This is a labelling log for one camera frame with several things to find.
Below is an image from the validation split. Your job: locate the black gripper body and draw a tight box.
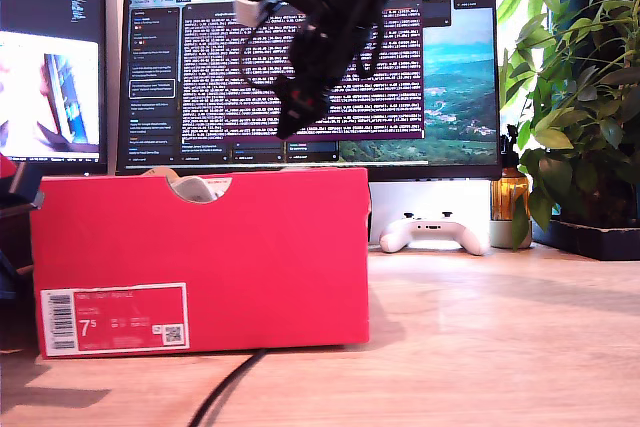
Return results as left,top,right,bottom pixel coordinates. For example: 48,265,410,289
279,21,374,111

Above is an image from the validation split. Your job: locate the blue suede sneaker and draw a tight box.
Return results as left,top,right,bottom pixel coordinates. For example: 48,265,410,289
171,175,234,204

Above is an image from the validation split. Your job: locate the red cardboard shoebox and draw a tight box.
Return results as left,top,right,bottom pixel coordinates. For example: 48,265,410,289
0,153,371,359

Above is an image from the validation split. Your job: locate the large black computer monitor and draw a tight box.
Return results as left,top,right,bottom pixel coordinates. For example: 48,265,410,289
116,0,503,183

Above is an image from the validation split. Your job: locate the tan packing paper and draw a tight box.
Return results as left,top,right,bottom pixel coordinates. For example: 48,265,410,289
141,166,181,186

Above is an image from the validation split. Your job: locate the white game controller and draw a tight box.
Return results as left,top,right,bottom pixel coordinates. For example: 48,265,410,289
378,210,491,257

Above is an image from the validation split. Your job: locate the amber pump bottle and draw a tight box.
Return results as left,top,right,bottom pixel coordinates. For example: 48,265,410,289
490,124,531,223

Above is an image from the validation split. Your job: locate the white ceramic pot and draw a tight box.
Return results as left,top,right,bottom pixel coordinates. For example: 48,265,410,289
488,219,534,251

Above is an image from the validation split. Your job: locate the dark green potted plant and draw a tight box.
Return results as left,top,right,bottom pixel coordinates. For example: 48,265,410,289
514,0,640,233

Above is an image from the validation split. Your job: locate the black plant tray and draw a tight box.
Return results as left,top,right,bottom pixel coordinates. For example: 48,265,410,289
531,218,640,262

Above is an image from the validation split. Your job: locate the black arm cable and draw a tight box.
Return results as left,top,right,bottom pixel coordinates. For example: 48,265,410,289
349,0,401,79

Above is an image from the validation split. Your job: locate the black camera cable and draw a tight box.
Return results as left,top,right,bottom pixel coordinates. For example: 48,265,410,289
238,6,296,91

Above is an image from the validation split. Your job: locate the black table cable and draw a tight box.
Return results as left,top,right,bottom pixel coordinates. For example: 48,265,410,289
187,349,266,427

